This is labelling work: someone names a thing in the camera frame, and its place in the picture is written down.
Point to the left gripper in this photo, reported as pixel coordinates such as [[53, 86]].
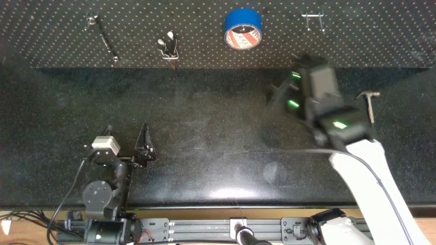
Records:
[[107, 158]]

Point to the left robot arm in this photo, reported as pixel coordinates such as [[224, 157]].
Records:
[[109, 194]]

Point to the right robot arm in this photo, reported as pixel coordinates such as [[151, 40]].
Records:
[[368, 177]]

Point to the black pegboard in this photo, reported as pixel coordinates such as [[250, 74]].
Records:
[[368, 41]]

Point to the metal hook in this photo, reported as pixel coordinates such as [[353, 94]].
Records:
[[170, 57], [90, 21], [313, 15]]

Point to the wrench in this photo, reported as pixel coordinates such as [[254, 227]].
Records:
[[104, 36]]

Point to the roll of blue tape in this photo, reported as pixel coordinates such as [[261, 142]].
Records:
[[242, 21]]

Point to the hammer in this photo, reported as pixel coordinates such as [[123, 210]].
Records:
[[370, 103]]

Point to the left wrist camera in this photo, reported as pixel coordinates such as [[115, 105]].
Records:
[[106, 144]]

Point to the mounting rail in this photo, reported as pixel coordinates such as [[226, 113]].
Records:
[[204, 229]]

